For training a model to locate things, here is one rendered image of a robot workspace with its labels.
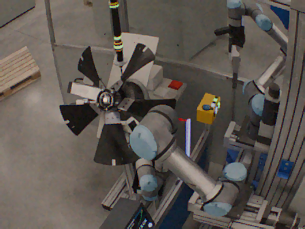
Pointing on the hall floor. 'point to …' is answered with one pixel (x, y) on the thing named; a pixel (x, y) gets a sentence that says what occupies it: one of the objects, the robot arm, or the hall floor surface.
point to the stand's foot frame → (118, 191)
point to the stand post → (130, 177)
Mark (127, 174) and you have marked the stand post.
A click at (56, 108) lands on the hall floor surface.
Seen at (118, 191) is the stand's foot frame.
